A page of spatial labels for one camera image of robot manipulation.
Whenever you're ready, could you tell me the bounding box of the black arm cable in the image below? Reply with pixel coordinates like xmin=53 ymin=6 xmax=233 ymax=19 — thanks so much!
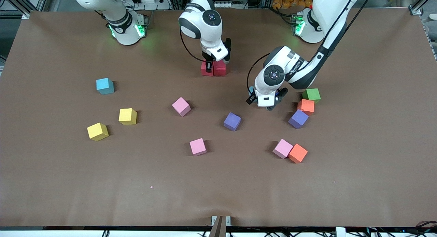
xmin=246 ymin=53 xmax=272 ymax=96
xmin=180 ymin=29 xmax=206 ymax=62

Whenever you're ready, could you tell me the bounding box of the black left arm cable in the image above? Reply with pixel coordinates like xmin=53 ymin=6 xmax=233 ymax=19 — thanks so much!
xmin=246 ymin=53 xmax=272 ymax=96

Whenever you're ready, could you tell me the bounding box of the pink foam cube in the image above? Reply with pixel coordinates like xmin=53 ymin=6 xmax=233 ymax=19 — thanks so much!
xmin=172 ymin=97 xmax=192 ymax=117
xmin=272 ymin=139 xmax=294 ymax=159
xmin=189 ymin=138 xmax=207 ymax=156

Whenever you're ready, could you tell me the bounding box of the orange foam cube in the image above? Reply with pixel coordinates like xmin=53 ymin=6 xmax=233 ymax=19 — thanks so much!
xmin=297 ymin=99 xmax=315 ymax=115
xmin=288 ymin=143 xmax=308 ymax=164

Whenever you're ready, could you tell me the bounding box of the dark teal foam cube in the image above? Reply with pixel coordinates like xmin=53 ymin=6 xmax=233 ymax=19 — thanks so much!
xmin=96 ymin=78 xmax=115 ymax=95

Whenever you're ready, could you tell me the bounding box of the purple foam cube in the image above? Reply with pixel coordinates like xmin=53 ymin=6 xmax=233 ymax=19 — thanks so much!
xmin=224 ymin=112 xmax=242 ymax=131
xmin=288 ymin=109 xmax=309 ymax=129

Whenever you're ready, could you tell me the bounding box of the green foam cube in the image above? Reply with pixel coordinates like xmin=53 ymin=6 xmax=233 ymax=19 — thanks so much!
xmin=302 ymin=88 xmax=321 ymax=103

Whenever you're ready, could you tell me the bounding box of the brown strip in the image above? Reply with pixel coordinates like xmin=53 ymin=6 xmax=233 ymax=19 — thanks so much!
xmin=208 ymin=215 xmax=228 ymax=237

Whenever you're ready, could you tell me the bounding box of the orange objects pile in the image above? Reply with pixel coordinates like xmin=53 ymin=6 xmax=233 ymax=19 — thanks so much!
xmin=272 ymin=0 xmax=313 ymax=9

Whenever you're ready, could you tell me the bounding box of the yellow foam cube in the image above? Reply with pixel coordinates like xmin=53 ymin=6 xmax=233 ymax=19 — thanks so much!
xmin=87 ymin=122 xmax=110 ymax=142
xmin=118 ymin=108 xmax=138 ymax=125

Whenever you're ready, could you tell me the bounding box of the metal table edge bracket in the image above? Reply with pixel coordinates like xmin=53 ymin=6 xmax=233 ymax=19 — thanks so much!
xmin=211 ymin=215 xmax=231 ymax=227

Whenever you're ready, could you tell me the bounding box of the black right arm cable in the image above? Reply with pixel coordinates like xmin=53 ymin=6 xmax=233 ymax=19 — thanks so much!
xmin=180 ymin=29 xmax=206 ymax=62

